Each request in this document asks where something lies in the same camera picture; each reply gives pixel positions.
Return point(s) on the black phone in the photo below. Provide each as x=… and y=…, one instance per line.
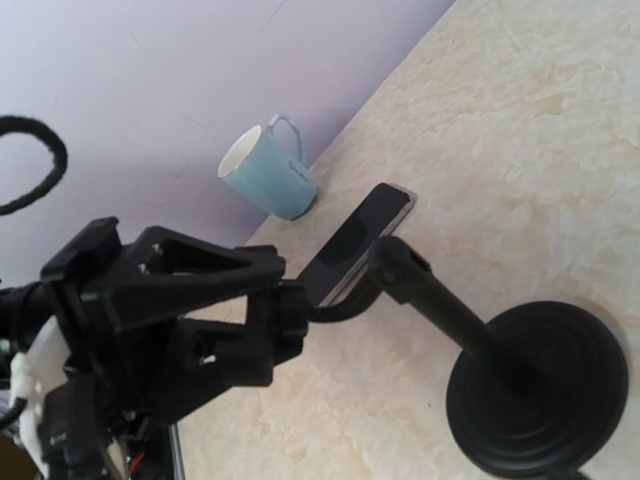
x=344, y=254

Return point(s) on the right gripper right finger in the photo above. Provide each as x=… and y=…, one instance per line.
x=204, y=359

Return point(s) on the light blue mug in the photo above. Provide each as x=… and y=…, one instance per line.
x=266, y=174

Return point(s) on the black round-base phone stand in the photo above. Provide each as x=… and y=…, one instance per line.
x=535, y=392

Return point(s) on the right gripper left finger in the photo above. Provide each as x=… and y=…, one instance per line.
x=164, y=274

